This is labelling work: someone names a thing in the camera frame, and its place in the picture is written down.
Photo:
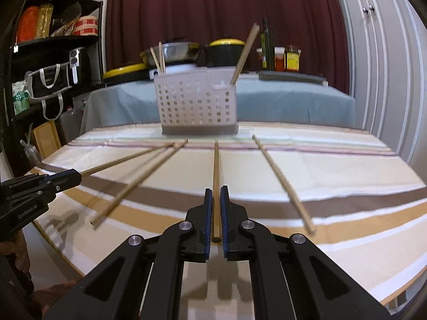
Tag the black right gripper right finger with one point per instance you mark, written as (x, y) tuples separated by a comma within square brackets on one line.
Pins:
[(291, 277)]

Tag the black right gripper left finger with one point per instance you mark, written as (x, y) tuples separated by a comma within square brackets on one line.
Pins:
[(142, 277)]

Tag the person's left hand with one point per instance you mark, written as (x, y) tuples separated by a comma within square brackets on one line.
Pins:
[(15, 261)]

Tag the striped table cloth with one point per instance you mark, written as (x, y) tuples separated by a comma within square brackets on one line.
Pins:
[(367, 203)]

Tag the grey-blue table cloth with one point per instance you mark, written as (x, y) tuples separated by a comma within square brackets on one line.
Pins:
[(262, 101)]

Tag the black silver air fryer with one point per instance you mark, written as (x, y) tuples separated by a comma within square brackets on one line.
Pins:
[(75, 65)]

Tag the black storage shelf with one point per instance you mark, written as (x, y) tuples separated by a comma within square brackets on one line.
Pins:
[(50, 54)]

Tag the yellow lidded flat pan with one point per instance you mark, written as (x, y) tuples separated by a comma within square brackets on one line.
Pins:
[(130, 73)]

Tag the red white round tin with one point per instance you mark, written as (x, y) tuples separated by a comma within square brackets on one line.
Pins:
[(87, 25)]

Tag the white perforated utensil basket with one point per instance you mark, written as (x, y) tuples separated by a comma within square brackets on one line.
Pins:
[(198, 102)]

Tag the wooden chopstick in basket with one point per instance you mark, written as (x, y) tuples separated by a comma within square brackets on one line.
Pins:
[(245, 52), (156, 60)]

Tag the white induction cooker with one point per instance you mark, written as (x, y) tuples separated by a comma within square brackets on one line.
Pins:
[(171, 69)]

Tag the grey cutting board tray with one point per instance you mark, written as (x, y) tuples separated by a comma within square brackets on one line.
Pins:
[(286, 76)]

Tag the steel wok with lid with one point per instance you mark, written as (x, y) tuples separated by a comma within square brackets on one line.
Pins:
[(174, 53)]

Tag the white bowl red container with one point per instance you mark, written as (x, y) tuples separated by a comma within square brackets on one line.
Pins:
[(279, 58)]

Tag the dark red curtain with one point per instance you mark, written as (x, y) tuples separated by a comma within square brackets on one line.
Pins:
[(316, 27)]

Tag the sauce jar yellow label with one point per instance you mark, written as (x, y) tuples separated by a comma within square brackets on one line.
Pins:
[(292, 55)]

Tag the black pot yellow lid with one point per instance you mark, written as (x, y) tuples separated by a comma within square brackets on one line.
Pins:
[(223, 52)]

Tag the olive oil bottle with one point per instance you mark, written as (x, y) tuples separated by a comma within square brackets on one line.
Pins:
[(267, 47)]

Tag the white cabinet doors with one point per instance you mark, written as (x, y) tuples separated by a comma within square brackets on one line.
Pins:
[(387, 53)]

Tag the black bag white handles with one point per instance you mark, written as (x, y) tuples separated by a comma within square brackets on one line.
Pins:
[(48, 83)]

